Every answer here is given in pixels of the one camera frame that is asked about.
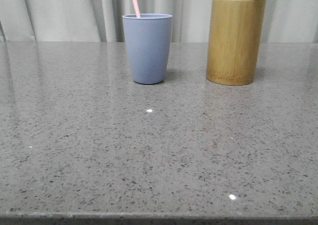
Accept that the pink chopstick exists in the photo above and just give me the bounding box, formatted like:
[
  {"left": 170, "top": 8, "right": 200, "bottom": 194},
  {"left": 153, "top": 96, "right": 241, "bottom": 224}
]
[{"left": 132, "top": 0, "right": 141, "bottom": 18}]

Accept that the bamboo cylinder holder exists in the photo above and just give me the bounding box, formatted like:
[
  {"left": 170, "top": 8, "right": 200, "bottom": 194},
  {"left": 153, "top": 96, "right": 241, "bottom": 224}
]
[{"left": 206, "top": 0, "right": 266, "bottom": 85}]

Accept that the blue plastic cup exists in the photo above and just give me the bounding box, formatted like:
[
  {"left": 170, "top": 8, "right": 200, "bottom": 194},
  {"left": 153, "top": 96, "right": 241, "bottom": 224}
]
[{"left": 122, "top": 13, "right": 172, "bottom": 84}]

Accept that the grey-white curtain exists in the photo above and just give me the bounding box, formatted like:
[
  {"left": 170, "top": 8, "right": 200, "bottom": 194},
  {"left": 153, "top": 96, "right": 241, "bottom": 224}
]
[{"left": 0, "top": 0, "right": 318, "bottom": 42}]

